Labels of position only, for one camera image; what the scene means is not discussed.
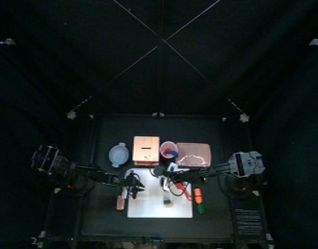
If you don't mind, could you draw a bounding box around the wooden toy box red panel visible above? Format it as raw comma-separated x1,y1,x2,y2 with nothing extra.
131,135,160,166

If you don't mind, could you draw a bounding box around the thin white cord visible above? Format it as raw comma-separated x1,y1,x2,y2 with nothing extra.
112,0,247,116
69,0,222,112

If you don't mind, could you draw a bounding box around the pink square plate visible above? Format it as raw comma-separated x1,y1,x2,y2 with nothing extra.
173,142,212,168

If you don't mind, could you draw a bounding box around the pale blue bowl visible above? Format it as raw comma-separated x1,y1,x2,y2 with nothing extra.
108,142,131,168

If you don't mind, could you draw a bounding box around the pink rectangular toy piece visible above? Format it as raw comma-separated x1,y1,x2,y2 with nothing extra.
115,194,125,211

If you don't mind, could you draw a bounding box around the white cutting board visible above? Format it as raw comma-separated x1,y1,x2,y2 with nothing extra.
125,167,193,219

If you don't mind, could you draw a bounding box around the black panel with white text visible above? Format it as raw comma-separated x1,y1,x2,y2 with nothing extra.
232,207,264,239

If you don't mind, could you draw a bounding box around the black cloth backdrop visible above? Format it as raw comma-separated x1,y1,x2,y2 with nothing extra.
0,0,318,249

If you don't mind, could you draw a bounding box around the black cable loop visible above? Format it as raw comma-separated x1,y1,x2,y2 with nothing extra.
168,181,188,197

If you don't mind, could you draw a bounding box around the pink red cup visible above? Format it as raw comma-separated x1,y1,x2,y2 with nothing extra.
159,140,179,160

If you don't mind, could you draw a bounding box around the red toy knife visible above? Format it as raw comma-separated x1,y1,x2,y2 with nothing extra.
175,182,193,201

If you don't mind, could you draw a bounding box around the small blue toy piece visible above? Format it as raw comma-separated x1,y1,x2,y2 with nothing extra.
164,149,179,160

